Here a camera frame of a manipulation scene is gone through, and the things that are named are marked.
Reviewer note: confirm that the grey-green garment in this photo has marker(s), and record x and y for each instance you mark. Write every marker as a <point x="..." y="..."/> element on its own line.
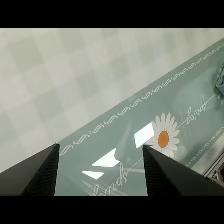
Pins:
<point x="220" y="81"/>

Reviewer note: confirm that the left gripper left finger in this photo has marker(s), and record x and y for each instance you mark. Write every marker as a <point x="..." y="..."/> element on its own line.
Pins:
<point x="35" y="175"/>

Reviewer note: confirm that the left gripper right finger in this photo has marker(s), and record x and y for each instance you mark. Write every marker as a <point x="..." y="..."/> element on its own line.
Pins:
<point x="170" y="176"/>

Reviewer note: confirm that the silver frame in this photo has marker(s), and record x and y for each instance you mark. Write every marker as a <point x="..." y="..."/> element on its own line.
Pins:
<point x="216" y="171"/>

